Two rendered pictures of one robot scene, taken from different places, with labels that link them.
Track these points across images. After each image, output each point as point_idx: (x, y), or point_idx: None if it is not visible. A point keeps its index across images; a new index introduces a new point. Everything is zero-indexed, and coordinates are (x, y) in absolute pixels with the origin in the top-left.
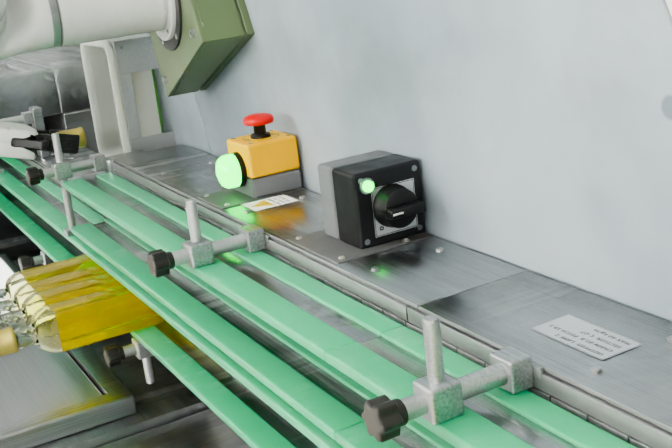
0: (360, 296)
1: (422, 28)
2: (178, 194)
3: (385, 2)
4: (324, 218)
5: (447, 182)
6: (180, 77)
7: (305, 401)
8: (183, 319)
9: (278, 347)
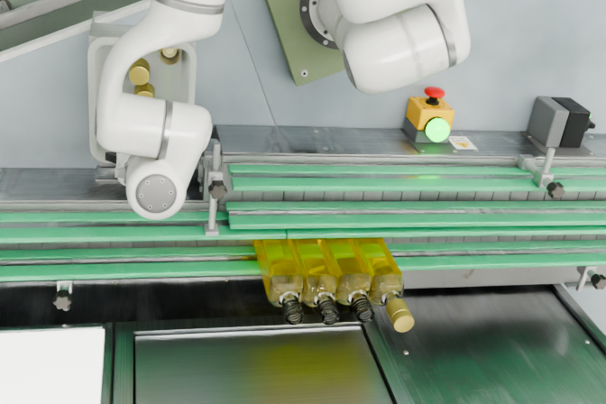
0: None
1: (597, 33)
2: (391, 157)
3: (572, 19)
4: (550, 139)
5: (583, 105)
6: (344, 69)
7: None
8: (503, 224)
9: (567, 210)
